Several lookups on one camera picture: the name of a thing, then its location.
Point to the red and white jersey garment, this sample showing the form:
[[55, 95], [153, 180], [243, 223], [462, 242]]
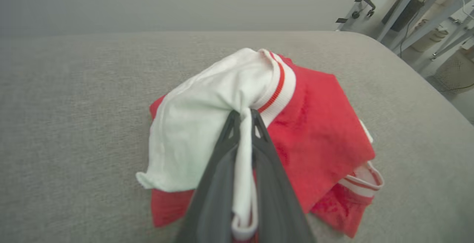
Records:
[[318, 135]]

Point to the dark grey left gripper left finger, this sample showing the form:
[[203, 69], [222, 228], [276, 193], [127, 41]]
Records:
[[213, 191]]

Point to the grey metal table frame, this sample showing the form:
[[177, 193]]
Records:
[[403, 4]]

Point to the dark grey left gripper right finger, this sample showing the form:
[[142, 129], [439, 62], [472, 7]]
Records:
[[276, 198]]

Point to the grey fabric sofa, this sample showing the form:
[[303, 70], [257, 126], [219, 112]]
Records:
[[74, 124]]

